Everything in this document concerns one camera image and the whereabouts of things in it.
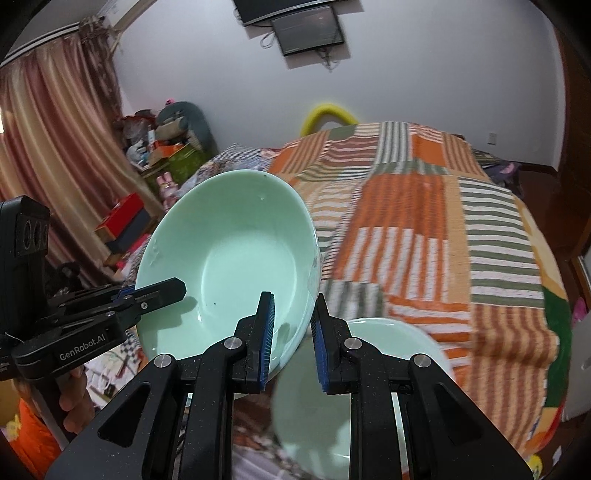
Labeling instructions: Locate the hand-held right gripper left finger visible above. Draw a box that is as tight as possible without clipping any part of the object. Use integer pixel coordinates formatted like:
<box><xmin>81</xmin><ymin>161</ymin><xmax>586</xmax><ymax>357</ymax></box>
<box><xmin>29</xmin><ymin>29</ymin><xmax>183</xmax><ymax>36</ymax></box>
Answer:
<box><xmin>44</xmin><ymin>291</ymin><xmax>277</xmax><ymax>480</ymax></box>

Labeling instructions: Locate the purple cloth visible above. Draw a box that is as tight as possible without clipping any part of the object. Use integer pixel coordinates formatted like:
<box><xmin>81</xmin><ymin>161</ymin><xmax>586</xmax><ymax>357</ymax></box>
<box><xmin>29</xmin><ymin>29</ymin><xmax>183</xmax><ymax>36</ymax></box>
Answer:
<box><xmin>484</xmin><ymin>159</ymin><xmax>520</xmax><ymax>186</ymax></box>

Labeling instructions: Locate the yellow curved tube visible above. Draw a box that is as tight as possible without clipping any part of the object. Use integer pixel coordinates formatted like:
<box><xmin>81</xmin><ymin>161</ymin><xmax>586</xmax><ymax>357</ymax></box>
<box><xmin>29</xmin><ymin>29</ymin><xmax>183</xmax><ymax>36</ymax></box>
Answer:
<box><xmin>302</xmin><ymin>104</ymin><xmax>358</xmax><ymax>137</ymax></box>

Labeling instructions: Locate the wooden door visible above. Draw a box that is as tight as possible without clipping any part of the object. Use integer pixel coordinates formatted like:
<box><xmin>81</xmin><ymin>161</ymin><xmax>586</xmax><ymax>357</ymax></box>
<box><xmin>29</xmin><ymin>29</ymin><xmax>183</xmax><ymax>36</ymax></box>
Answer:
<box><xmin>551</xmin><ymin>28</ymin><xmax>591</xmax><ymax>278</ymax></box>

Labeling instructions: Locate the green plate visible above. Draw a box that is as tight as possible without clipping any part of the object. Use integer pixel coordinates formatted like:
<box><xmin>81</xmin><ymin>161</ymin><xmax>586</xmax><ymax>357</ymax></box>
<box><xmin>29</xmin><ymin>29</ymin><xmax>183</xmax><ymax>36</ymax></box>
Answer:
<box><xmin>271</xmin><ymin>323</ymin><xmax>448</xmax><ymax>480</ymax></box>

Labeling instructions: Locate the white plate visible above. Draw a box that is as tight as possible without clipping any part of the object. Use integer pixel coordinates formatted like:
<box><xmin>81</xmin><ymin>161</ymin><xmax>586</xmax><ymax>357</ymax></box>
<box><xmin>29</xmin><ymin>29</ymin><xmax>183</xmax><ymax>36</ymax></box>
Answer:
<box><xmin>271</xmin><ymin>316</ymin><xmax>458</xmax><ymax>480</ymax></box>

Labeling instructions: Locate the green bowl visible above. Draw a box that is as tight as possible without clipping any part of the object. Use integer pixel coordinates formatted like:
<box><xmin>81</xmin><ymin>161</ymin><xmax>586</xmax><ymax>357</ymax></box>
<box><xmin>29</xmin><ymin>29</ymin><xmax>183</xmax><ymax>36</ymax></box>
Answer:
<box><xmin>135</xmin><ymin>170</ymin><xmax>321</xmax><ymax>380</ymax></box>

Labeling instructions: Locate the pink bunny toy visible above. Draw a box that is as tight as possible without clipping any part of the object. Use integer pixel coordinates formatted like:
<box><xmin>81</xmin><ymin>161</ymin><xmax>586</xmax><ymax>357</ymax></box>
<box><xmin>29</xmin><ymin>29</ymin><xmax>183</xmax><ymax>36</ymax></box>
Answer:
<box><xmin>157</xmin><ymin>173</ymin><xmax>182</xmax><ymax>202</ymax></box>

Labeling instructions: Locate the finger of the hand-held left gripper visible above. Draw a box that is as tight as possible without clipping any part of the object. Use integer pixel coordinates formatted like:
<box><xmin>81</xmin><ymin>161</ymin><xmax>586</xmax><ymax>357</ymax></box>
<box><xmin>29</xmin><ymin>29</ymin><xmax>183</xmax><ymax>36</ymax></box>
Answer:
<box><xmin>46</xmin><ymin>277</ymin><xmax>188</xmax><ymax>331</ymax></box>
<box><xmin>46</xmin><ymin>284</ymin><xmax>136</xmax><ymax>317</ymax></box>

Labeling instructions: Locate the red box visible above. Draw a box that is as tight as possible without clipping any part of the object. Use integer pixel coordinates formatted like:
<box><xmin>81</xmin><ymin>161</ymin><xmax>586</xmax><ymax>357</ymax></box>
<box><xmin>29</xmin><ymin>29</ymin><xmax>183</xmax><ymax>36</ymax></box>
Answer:
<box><xmin>95</xmin><ymin>193</ymin><xmax>146</xmax><ymax>241</ymax></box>

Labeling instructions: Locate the dark blue box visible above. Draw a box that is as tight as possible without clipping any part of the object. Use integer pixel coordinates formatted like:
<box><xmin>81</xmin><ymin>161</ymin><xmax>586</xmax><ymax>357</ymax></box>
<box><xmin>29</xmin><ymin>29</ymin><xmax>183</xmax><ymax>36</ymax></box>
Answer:
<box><xmin>106</xmin><ymin>210</ymin><xmax>154</xmax><ymax>254</ymax></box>

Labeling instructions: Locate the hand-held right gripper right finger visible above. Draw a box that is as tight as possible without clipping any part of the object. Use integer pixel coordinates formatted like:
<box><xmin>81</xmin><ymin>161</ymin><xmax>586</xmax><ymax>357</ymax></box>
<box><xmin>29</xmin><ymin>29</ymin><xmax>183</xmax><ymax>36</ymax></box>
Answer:
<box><xmin>311</xmin><ymin>292</ymin><xmax>534</xmax><ymax>480</ymax></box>

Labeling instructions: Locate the striped patchwork blanket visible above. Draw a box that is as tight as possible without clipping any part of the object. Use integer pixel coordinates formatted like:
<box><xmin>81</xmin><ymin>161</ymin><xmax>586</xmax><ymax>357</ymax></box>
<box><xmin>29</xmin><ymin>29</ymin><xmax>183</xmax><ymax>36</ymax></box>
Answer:
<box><xmin>259</xmin><ymin>121</ymin><xmax>571</xmax><ymax>455</ymax></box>

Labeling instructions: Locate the large black wall monitor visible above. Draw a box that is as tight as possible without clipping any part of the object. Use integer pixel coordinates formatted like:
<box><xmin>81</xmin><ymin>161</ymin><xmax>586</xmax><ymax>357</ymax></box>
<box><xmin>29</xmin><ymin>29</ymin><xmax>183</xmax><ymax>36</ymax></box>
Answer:
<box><xmin>233</xmin><ymin>0</ymin><xmax>363</xmax><ymax>27</ymax></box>

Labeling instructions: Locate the person's left hand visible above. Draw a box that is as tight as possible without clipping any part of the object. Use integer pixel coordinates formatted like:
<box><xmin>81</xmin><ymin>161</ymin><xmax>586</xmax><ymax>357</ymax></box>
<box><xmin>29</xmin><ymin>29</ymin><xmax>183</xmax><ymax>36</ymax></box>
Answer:
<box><xmin>59</xmin><ymin>364</ymin><xmax>96</xmax><ymax>435</ymax></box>

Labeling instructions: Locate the small black wall screen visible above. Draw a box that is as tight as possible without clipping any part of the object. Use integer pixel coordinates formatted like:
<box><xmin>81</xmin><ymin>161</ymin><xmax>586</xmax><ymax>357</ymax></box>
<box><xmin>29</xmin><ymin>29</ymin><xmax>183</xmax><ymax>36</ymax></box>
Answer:
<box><xmin>270</xmin><ymin>6</ymin><xmax>346</xmax><ymax>57</ymax></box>

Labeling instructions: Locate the grey plush toy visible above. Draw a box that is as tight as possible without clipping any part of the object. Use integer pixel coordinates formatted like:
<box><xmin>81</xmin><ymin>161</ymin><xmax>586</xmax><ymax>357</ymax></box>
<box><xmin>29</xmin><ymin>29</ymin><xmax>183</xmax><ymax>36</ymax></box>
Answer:
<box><xmin>157</xmin><ymin>100</ymin><xmax>218</xmax><ymax>158</ymax></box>

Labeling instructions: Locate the striped pink curtain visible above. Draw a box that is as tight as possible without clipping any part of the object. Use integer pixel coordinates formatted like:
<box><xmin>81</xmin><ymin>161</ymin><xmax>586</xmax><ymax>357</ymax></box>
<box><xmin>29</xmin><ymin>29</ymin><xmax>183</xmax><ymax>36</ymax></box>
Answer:
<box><xmin>0</xmin><ymin>34</ymin><xmax>164</xmax><ymax>287</ymax></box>

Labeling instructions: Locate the green box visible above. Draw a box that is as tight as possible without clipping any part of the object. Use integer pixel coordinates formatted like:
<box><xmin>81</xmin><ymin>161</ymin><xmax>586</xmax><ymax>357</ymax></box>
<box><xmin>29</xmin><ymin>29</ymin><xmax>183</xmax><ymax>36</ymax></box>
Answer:
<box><xmin>141</xmin><ymin>143</ymin><xmax>213</xmax><ymax>195</ymax></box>

